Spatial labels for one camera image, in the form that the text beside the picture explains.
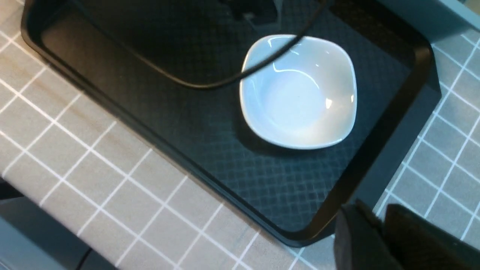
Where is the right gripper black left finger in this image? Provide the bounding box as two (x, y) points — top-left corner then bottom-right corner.
(334, 201), (403, 270)

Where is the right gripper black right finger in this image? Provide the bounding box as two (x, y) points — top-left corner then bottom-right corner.
(384, 204), (479, 270)

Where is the small white sauce dish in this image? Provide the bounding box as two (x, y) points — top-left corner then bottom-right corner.
(239, 36), (358, 150)

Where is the blue-grey chopstick bin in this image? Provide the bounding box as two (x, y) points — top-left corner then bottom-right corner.
(379, 0), (480, 43)

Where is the black serving tray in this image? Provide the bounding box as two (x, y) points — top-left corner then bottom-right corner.
(21, 0), (442, 248)

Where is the right black cable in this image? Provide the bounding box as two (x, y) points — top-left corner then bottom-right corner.
(71, 0), (334, 90)

